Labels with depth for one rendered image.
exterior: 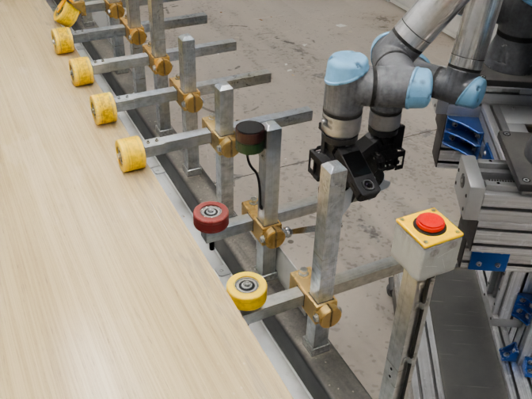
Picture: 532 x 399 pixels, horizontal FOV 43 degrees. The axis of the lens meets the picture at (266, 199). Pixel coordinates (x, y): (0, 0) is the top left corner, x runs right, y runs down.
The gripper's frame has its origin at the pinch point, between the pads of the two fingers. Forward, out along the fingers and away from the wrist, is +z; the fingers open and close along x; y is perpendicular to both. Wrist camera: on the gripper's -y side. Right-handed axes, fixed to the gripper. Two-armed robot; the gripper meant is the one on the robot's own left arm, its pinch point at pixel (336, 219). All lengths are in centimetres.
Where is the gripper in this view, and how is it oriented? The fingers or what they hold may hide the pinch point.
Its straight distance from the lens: 140.8
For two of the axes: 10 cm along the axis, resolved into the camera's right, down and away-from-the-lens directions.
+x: -9.0, 2.4, -3.7
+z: -0.3, 8.1, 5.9
